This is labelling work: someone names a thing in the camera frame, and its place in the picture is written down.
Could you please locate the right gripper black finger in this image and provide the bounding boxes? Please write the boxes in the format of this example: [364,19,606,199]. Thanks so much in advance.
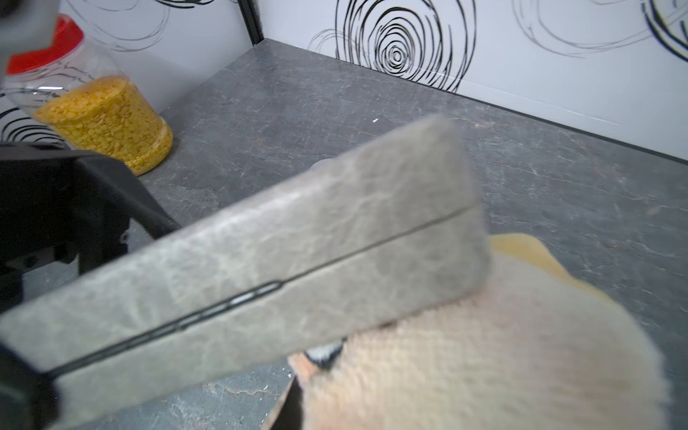
[271,377,304,430]

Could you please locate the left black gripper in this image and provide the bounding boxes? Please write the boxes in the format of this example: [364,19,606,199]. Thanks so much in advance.
[0,142,181,430]

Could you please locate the grey rectangular eyeglass case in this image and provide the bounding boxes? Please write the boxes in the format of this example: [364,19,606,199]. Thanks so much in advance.
[1,116,491,429]

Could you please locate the red lid jar yellow grains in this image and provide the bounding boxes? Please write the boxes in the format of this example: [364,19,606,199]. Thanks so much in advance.
[5,14,173,176]

